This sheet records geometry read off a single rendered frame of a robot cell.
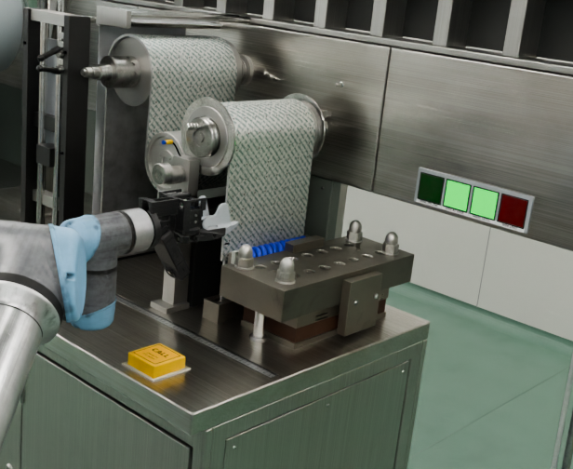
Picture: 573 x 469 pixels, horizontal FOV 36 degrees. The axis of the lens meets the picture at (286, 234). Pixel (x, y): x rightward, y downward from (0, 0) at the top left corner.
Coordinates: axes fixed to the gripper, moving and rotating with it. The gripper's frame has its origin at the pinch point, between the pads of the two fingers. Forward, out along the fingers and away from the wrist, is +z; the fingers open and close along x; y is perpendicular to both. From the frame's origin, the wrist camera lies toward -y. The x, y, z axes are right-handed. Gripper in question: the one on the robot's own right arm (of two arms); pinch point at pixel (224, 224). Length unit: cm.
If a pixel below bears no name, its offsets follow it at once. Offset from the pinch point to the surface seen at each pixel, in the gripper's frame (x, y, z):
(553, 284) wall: 47, -80, 265
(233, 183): -0.4, 8.0, 0.8
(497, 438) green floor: 13, -109, 163
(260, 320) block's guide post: -12.8, -14.9, -1.4
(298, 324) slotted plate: -19.2, -14.1, 1.8
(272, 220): -0.4, -0.8, 12.7
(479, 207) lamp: -35.3, 8.4, 31.7
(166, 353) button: -10.9, -16.7, -22.1
